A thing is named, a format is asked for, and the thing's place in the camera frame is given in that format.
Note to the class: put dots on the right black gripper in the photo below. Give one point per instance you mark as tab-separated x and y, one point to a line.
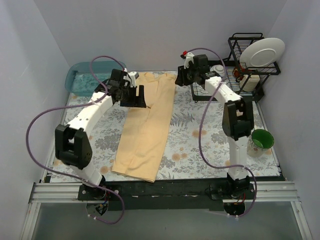
186	75

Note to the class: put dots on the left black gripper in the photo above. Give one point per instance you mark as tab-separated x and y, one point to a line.
132	99

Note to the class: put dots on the pale yellow t shirt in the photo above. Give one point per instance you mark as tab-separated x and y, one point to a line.
145	131

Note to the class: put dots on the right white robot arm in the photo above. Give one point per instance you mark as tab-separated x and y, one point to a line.
237	119

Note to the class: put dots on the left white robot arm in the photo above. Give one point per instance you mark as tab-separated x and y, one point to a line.
72	145

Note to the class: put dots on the blue patterned white bowl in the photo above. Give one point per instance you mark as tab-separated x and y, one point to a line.
219	69

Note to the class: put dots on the red mug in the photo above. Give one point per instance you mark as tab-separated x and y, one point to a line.
239	71

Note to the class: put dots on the teal plastic basin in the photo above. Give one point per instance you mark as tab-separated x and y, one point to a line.
80	81

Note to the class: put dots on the cream ceramic cup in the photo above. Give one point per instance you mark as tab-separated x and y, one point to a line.
248	84

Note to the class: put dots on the white ceramic plate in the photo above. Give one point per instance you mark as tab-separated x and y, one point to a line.
262	53

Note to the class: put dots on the green cup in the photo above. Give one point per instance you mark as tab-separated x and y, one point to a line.
259	142

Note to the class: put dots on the black base bar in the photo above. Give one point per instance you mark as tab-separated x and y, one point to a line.
189	194

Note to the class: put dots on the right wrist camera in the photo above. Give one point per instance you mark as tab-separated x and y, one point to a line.
188	57

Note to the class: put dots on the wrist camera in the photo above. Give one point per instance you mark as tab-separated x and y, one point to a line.
188	57
132	77

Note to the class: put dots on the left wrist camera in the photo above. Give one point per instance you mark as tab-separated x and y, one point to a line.
132	77

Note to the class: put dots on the black wire dish rack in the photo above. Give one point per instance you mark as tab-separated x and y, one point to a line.
238	42

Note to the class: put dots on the aluminium frame rail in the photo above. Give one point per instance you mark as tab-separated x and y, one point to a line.
265	190

